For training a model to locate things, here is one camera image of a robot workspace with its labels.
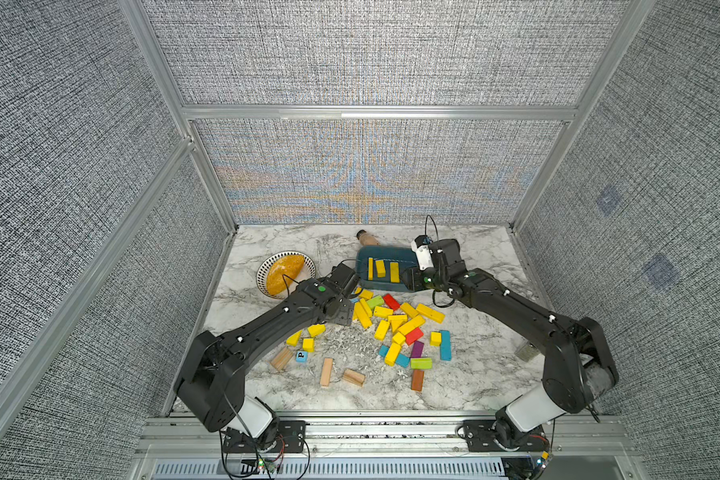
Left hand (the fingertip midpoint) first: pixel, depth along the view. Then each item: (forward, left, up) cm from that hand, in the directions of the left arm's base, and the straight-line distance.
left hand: (340, 309), depth 84 cm
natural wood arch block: (-16, -3, -10) cm, 19 cm away
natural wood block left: (-10, +17, -9) cm, 21 cm away
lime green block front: (-12, -23, -10) cm, 28 cm away
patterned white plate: (+20, +11, -9) cm, 25 cm away
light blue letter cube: (-9, +11, -10) cm, 17 cm away
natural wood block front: (-14, +4, -11) cm, 18 cm away
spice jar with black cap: (+34, -10, -9) cm, 37 cm away
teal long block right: (-7, -31, -11) cm, 34 cm away
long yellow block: (+4, -7, -10) cm, 13 cm away
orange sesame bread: (+16, +19, -4) cm, 25 cm away
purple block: (-9, -22, -10) cm, 26 cm away
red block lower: (-4, -22, -10) cm, 24 cm away
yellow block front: (-10, -14, -9) cm, 20 cm away
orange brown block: (-17, -20, -9) cm, 28 cm away
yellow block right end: (+3, -28, -10) cm, 30 cm away
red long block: (+8, -17, -10) cm, 21 cm away
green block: (+8, -11, -10) cm, 17 cm away
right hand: (+10, -20, +6) cm, 23 cm away
